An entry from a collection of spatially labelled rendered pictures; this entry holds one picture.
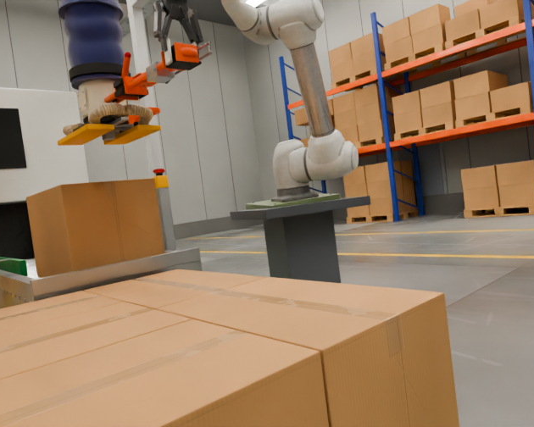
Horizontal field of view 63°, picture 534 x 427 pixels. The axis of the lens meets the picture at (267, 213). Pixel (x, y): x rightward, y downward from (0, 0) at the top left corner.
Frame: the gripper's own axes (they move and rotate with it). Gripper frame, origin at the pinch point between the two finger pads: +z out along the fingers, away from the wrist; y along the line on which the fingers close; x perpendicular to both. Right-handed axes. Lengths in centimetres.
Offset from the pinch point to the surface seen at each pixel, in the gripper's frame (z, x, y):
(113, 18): -32, -51, -3
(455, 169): 31, -327, -841
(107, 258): 61, -69, 5
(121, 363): 70, 37, 43
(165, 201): 39, -117, -50
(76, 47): -20, -55, 11
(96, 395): 70, 47, 51
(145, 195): 37, -69, -15
